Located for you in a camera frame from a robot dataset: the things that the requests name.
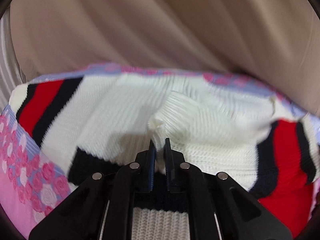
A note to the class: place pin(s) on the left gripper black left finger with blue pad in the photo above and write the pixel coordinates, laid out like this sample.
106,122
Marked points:
100,208

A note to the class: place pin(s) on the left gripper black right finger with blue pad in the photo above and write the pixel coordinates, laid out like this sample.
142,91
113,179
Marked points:
218,207

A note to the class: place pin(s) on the white red navy knit sweater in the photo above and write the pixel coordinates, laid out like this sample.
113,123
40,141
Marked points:
125,109

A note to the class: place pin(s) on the pink blue floral bed sheet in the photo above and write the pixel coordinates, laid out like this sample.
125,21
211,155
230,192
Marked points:
22,169

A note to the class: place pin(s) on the beige curtain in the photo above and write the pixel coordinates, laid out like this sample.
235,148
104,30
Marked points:
276,41

